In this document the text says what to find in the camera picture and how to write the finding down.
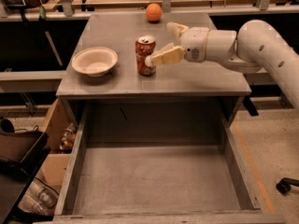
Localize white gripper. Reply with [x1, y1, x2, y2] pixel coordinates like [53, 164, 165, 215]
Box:
[145, 22, 209, 67]

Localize cans beside cabinet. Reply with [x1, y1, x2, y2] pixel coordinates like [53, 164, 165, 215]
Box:
[60, 123, 76, 150]

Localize grey cabinet with top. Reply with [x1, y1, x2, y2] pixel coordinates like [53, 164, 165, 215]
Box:
[55, 11, 252, 147]

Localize orange fruit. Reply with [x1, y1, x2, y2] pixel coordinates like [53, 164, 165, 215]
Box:
[146, 3, 163, 22]

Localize black chair caster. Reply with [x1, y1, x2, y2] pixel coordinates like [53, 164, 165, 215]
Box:
[276, 177, 299, 195]

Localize cardboard box on floor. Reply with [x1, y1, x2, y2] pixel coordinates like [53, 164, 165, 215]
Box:
[40, 99, 70, 186]

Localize black bin on left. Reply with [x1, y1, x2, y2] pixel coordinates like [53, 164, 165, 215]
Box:
[0, 118, 50, 224]

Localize white paper bowl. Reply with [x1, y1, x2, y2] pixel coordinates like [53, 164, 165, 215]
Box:
[71, 47, 118, 77]

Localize orange soda can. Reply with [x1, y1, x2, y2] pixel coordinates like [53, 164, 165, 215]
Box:
[135, 35, 156, 76]

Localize plastic bottles in bag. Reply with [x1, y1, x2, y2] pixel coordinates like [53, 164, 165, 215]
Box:
[18, 179, 58, 217]

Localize open grey top drawer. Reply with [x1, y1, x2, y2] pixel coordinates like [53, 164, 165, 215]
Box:
[40, 102, 285, 224]

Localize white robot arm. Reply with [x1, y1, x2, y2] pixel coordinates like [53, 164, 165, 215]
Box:
[145, 20, 299, 110]

